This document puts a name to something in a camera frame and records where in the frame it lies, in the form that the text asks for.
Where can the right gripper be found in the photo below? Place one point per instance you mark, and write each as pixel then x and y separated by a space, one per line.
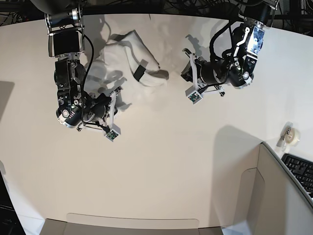
pixel 98 113

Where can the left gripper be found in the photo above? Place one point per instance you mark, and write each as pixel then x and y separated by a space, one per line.
pixel 200 72

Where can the white printed t-shirt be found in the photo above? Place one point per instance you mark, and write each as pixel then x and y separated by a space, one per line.
pixel 126 62

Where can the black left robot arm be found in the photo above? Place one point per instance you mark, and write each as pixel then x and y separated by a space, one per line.
pixel 246 26

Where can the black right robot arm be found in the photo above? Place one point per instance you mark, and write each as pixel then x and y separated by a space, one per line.
pixel 66 41

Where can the grey front partition panel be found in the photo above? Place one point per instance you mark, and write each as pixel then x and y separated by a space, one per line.
pixel 81 224

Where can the grey partition panel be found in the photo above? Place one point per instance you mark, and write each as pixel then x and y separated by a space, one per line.
pixel 81 224
pixel 271 201

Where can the clear tape dispenser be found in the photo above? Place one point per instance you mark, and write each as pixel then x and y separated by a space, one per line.
pixel 290 136

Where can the black computer keyboard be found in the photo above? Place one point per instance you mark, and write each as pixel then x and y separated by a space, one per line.
pixel 302 170

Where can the grey right partition panel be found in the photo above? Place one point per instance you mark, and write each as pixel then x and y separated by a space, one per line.
pixel 271 201

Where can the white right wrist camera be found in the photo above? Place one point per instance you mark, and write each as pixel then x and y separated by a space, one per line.
pixel 113 133

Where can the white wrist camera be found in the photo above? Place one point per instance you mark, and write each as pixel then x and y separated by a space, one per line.
pixel 113 133
pixel 193 95

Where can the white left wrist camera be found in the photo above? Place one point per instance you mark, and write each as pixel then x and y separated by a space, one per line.
pixel 193 95

